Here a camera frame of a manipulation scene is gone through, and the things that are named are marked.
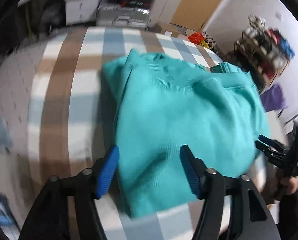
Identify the teal zip jacket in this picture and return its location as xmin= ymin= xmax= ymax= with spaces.
xmin=101 ymin=49 xmax=271 ymax=218

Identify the black bag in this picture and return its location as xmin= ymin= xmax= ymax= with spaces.
xmin=37 ymin=0 xmax=67 ymax=32

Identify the person's right hand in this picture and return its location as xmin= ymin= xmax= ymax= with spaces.
xmin=283 ymin=176 xmax=298 ymax=195

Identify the person's right forearm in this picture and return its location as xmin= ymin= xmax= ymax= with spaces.
xmin=278 ymin=189 xmax=298 ymax=240

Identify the dotted grey mattress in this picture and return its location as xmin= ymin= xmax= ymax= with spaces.
xmin=0 ymin=30 xmax=72 ymax=205

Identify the white drawer desk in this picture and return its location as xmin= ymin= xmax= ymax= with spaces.
xmin=64 ymin=0 xmax=106 ymax=26

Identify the flat cardboard box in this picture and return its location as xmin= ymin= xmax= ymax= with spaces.
xmin=154 ymin=24 xmax=187 ymax=38

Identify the wooden door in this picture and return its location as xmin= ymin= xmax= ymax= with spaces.
xmin=170 ymin=0 xmax=243 ymax=30

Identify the purple bag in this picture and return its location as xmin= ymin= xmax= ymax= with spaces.
xmin=260 ymin=83 xmax=289 ymax=112

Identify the silver suitcase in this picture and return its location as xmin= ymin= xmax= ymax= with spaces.
xmin=96 ymin=5 xmax=152 ymax=28

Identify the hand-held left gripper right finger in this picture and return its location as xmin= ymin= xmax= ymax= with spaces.
xmin=179 ymin=144 xmax=281 ymax=240

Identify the wooden shoe rack with shoes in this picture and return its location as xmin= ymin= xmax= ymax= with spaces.
xmin=243 ymin=15 xmax=296 ymax=80

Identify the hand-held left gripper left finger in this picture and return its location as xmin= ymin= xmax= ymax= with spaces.
xmin=19 ymin=145 xmax=120 ymax=240

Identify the black and red shoe box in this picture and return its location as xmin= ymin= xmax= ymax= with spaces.
xmin=121 ymin=0 xmax=152 ymax=9

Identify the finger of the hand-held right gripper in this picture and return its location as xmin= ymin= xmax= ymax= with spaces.
xmin=259 ymin=135 xmax=287 ymax=153
xmin=255 ymin=141 xmax=286 ymax=167

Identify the red and yellow bag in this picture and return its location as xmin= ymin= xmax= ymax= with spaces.
xmin=188 ymin=32 xmax=213 ymax=48

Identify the checkered bed sheet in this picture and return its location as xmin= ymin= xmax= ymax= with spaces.
xmin=26 ymin=26 xmax=267 ymax=240

